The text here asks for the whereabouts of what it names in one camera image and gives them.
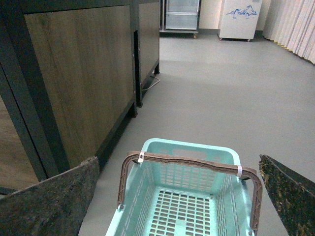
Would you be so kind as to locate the felt-padded left gripper finger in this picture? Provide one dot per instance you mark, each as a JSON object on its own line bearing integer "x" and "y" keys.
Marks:
{"x": 52, "y": 207}

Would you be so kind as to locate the finger of the felt-padded right gripper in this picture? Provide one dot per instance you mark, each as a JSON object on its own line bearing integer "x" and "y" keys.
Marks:
{"x": 292, "y": 195}

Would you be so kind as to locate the light blue plastic basket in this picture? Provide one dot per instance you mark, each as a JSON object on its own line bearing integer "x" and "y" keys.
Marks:
{"x": 172, "y": 188}

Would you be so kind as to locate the dark wooden display cabinet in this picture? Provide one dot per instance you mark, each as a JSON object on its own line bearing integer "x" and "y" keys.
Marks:
{"x": 67, "y": 82}

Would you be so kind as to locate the beige curtain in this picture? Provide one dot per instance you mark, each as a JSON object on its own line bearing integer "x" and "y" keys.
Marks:
{"x": 291, "y": 24}

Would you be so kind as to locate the white chest freezer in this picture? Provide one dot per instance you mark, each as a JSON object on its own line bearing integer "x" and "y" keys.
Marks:
{"x": 238, "y": 19}

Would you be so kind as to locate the glass door refrigerator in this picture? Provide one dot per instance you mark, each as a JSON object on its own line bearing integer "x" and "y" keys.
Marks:
{"x": 179, "y": 17}

